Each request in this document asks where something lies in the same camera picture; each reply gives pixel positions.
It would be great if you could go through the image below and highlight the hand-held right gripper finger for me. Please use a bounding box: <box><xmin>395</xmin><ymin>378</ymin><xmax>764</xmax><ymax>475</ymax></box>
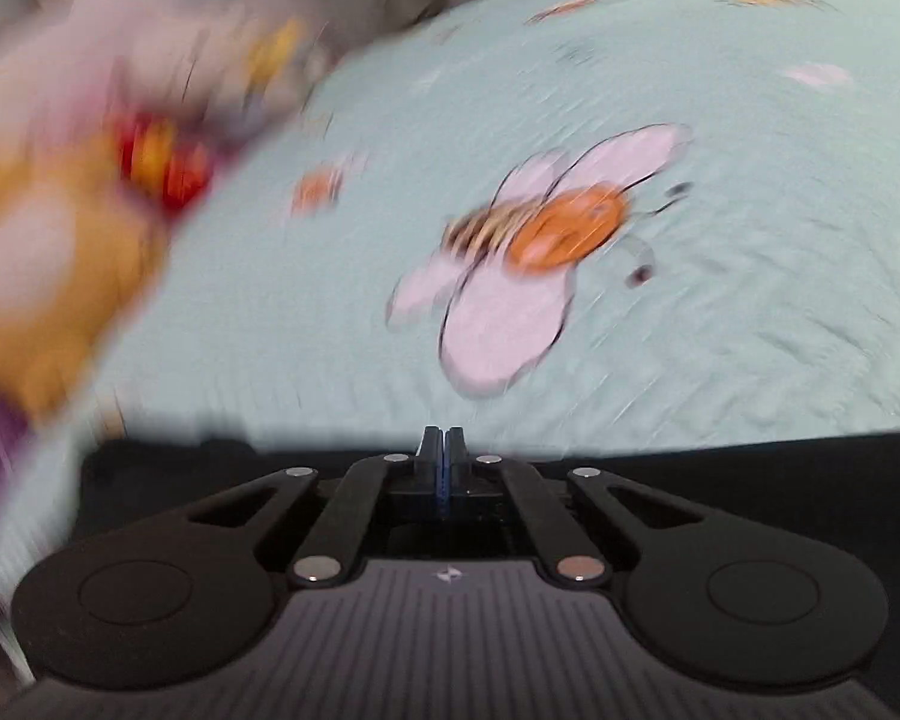
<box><xmin>445</xmin><ymin>426</ymin><xmax>703</xmax><ymax>588</ymax></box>
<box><xmin>187</xmin><ymin>426</ymin><xmax>446</xmax><ymax>590</ymax></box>

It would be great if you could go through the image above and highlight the black printed sweatshirt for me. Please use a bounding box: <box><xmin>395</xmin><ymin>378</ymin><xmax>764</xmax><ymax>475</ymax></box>
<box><xmin>75</xmin><ymin>427</ymin><xmax>900</xmax><ymax>720</ymax></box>

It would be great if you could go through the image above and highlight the mint green bee-print quilt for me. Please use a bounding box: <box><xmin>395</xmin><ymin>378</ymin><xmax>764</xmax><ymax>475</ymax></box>
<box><xmin>0</xmin><ymin>0</ymin><xmax>900</xmax><ymax>593</ymax></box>

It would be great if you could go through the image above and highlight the small red plush toy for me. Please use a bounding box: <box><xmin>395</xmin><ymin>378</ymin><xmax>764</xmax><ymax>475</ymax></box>
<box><xmin>111</xmin><ymin>111</ymin><xmax>216</xmax><ymax>212</ymax></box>

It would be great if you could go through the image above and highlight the yellow bear plush toy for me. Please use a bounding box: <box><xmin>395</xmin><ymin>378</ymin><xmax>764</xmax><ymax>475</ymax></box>
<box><xmin>0</xmin><ymin>139</ymin><xmax>167</xmax><ymax>422</ymax></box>

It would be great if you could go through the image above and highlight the white cat plush toy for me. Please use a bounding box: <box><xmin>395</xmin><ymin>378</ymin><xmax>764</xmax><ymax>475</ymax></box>
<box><xmin>64</xmin><ymin>0</ymin><xmax>325</xmax><ymax>160</ymax></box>

